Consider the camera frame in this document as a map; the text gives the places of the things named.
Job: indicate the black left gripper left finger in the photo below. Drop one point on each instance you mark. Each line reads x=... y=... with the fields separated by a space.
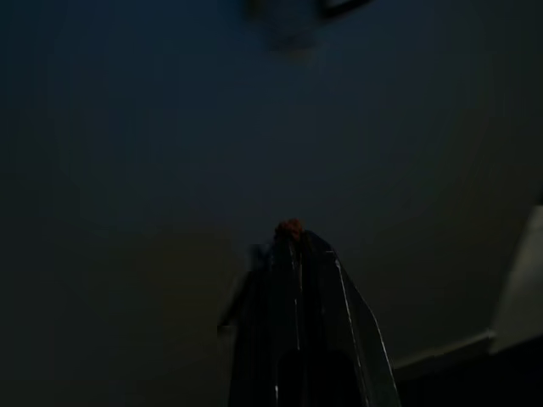
x=271 y=330

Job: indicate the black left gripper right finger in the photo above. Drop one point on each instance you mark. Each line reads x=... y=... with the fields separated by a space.
x=335 y=330

